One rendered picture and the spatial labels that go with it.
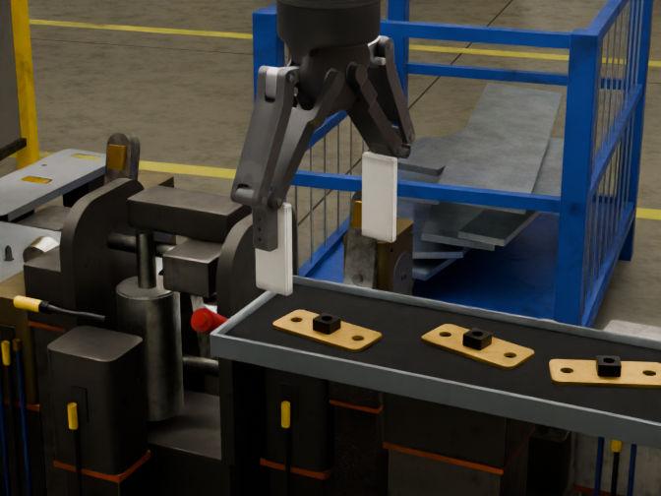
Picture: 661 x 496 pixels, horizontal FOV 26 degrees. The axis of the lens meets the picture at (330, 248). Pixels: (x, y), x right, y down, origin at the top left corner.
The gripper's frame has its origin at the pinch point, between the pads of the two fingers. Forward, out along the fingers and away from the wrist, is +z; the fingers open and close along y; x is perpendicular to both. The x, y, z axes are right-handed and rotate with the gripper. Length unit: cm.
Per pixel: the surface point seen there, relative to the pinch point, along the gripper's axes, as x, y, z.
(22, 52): 315, 248, 75
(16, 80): 316, 245, 84
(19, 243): 68, 27, 23
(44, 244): 43.3, 9.8, 12.3
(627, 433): -25.9, -0.7, 7.4
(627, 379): -22.9, 5.5, 6.6
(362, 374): -6.4, -4.5, 7.1
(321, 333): -0.1, -1.1, 6.6
